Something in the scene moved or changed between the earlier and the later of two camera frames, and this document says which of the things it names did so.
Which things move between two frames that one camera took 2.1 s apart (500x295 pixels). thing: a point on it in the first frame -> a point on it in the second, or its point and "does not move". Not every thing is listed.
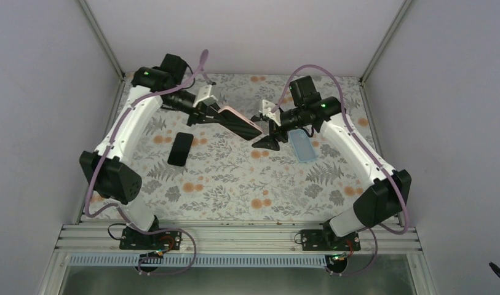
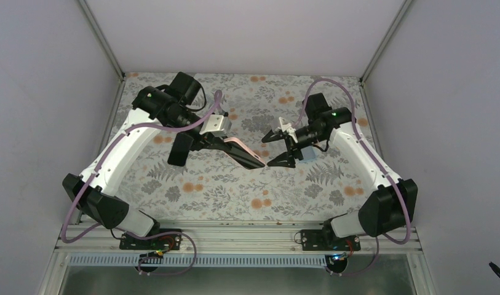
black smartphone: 181,148 does not move
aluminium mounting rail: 239,238 does not move
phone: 237,125 -> 245,155
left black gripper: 202,111 -> 206,141
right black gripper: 273,127 -> 287,155
